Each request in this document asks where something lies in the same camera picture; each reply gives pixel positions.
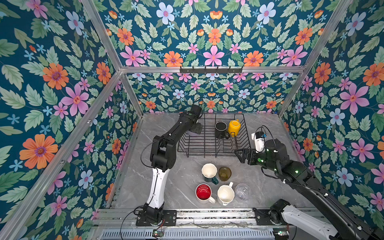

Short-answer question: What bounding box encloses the white ventilation grille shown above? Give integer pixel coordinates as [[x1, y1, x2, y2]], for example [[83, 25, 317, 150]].
[[101, 228, 275, 240]]

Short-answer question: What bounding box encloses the cream mug green outside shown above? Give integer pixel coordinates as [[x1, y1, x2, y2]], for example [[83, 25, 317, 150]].
[[202, 163, 219, 185]]

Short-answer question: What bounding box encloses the yellow mug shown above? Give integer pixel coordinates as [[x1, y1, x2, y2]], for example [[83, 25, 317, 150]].
[[228, 120, 241, 137]]

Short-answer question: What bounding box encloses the olive green glass cup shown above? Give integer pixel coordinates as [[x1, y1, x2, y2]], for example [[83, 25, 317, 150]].
[[219, 167, 232, 182]]

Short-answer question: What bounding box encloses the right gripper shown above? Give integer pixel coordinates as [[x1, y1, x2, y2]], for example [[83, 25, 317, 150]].
[[233, 147, 279, 175]]

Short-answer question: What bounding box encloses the black mug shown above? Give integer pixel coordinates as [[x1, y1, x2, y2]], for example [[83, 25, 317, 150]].
[[215, 121, 231, 139]]

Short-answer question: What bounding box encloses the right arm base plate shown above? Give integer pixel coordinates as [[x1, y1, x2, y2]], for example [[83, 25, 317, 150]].
[[252, 208, 285, 226]]

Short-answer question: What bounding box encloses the black hook rail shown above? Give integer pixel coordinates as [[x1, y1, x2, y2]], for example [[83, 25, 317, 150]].
[[179, 66, 243, 74]]

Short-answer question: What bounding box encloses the lilac plastic cup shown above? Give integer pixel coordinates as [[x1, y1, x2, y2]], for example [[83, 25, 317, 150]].
[[186, 131, 199, 137]]

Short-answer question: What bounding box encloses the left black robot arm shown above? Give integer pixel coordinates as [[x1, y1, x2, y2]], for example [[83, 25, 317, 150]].
[[140, 105, 202, 225]]

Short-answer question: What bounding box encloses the clear glass cup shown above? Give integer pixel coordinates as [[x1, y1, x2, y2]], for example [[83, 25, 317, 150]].
[[235, 184, 252, 201]]

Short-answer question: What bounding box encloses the black wire dish rack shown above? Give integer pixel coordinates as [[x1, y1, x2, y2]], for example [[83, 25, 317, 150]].
[[177, 113, 251, 157]]

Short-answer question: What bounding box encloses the red mug white outside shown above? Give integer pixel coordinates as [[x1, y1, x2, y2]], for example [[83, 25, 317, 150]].
[[195, 184, 216, 204]]

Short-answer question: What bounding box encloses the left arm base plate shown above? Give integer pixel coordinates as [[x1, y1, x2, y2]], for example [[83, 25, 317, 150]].
[[136, 210, 178, 227]]

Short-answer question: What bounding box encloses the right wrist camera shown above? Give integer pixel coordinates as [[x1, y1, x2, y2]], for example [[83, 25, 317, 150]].
[[253, 131, 265, 153]]

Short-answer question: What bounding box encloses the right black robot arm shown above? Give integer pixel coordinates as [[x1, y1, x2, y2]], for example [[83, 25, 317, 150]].
[[235, 139, 384, 240]]

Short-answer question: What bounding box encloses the cream white mug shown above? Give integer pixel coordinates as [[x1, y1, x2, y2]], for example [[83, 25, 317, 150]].
[[217, 182, 235, 206]]

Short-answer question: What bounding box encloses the aluminium mounting rail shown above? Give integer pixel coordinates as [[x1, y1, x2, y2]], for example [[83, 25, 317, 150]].
[[91, 207, 288, 230]]

